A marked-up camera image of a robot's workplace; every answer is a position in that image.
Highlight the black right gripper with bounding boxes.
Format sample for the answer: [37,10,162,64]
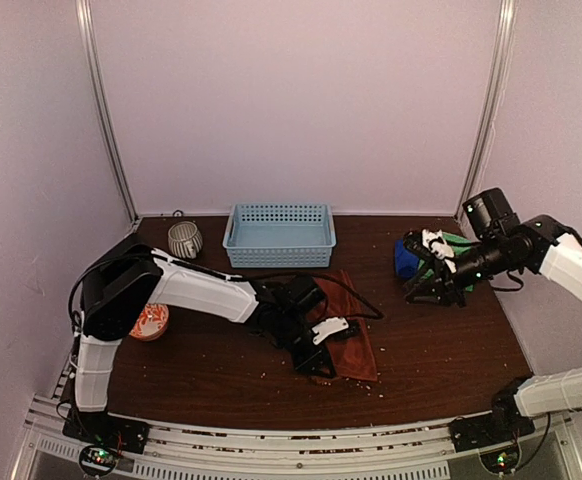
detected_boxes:
[406,234,511,308]

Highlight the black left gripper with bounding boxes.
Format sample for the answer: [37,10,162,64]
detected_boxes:
[273,312,337,380]

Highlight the rust brown towel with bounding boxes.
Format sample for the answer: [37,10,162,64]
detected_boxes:
[307,279,378,382]

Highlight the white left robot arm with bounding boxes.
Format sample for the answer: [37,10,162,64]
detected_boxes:
[69,235,335,444]

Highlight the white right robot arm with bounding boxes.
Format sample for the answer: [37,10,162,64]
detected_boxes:
[403,188,582,442]

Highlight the blue towel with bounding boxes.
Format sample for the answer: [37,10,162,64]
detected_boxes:
[394,239,420,280]

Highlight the green towel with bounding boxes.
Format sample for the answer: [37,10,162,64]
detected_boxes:
[418,231,471,278]

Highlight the light blue perforated basket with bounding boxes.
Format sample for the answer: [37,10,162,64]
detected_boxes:
[222,202,337,269]

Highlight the orange patterned bowl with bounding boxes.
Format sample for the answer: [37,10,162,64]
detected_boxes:
[130,304,169,342]

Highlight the striped ceramic cup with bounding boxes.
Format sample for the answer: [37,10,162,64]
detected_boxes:
[167,221,203,260]

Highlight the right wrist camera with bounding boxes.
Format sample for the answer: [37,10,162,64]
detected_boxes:
[403,229,457,273]

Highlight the aluminium front rail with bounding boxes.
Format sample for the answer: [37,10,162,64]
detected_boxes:
[20,399,572,480]

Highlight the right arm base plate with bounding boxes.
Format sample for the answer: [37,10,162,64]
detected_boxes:
[448,413,535,453]

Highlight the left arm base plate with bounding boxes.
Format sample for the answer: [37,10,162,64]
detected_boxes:
[62,412,150,454]

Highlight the right aluminium corner post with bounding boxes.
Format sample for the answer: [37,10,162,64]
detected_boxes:
[454,0,518,224]

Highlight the aluminium corner post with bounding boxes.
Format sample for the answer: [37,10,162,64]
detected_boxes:
[454,0,518,224]
[75,0,139,225]

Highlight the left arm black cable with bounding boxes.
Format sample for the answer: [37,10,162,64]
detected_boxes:
[68,252,386,321]

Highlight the left aluminium corner post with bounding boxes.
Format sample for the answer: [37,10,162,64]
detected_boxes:
[75,0,139,225]

